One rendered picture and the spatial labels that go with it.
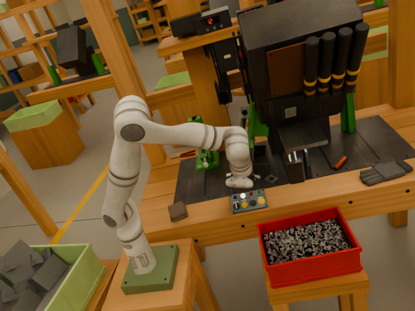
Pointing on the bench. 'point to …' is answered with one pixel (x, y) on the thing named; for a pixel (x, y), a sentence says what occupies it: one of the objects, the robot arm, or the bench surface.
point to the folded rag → (177, 211)
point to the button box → (248, 201)
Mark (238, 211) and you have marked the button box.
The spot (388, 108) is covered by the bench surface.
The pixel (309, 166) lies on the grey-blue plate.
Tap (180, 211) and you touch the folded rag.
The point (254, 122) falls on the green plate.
